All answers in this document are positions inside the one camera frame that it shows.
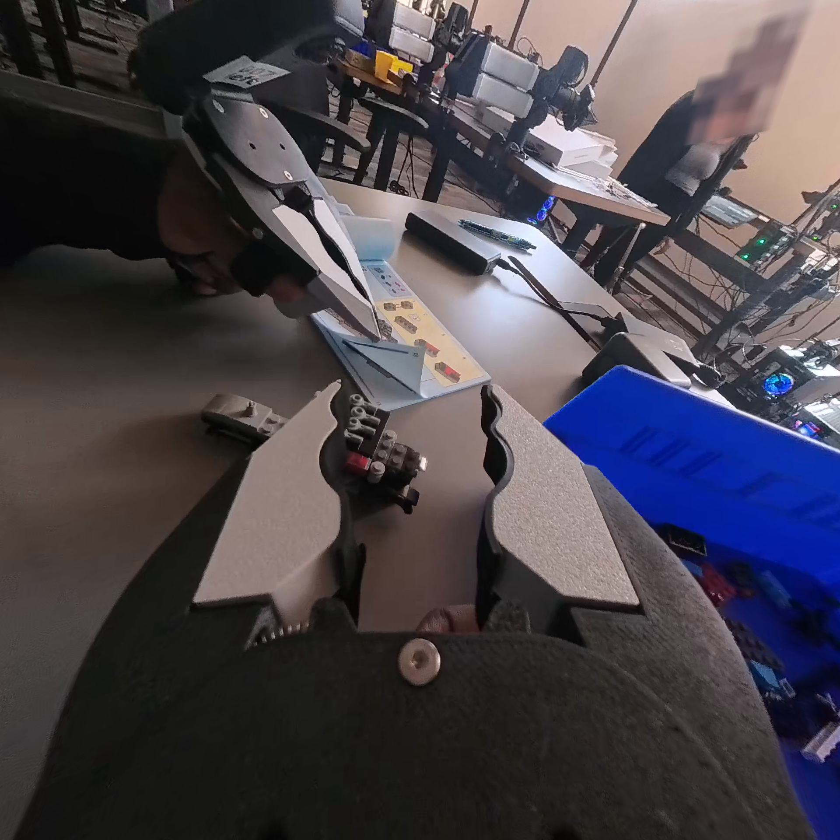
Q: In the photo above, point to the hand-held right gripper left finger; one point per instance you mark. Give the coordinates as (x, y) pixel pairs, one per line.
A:
(275, 525)

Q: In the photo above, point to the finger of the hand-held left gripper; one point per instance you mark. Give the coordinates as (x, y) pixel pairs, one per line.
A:
(315, 262)
(344, 262)

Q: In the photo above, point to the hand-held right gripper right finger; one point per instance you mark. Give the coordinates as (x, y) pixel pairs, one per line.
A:
(564, 538)

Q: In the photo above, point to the grey black toy brick truck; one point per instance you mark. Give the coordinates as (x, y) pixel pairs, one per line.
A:
(387, 459)

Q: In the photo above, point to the grey desk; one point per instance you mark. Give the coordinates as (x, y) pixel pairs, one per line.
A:
(164, 361)

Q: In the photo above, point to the person's left hand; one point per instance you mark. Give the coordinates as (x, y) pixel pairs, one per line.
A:
(197, 223)

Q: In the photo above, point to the black silver power bank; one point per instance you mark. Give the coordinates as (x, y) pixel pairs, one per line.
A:
(453, 239)

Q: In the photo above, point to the brick instruction booklet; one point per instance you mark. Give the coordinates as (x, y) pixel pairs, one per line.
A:
(433, 341)

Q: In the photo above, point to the dark grey office chair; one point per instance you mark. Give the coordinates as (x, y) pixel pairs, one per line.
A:
(387, 115)

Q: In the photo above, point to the large blue plastic bin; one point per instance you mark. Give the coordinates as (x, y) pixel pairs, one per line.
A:
(689, 472)

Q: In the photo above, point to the blue pen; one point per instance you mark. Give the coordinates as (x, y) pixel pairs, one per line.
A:
(495, 234)

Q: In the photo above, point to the yellow storage bin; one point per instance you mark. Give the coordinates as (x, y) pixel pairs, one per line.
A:
(390, 65)

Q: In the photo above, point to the pile of mixed toy bricks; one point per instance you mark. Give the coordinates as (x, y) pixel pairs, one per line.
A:
(754, 623)

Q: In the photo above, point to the white storage boxes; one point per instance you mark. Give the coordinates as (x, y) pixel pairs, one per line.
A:
(502, 79)

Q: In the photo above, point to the flat white box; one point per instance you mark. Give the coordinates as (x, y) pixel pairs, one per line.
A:
(571, 148)

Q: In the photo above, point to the black-legged background work table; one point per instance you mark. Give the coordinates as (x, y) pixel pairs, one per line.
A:
(590, 190)

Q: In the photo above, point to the computer tower with glowing fans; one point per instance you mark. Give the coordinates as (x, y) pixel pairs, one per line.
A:
(781, 384)

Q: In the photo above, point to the black metal rig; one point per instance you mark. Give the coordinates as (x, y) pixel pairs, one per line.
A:
(768, 262)

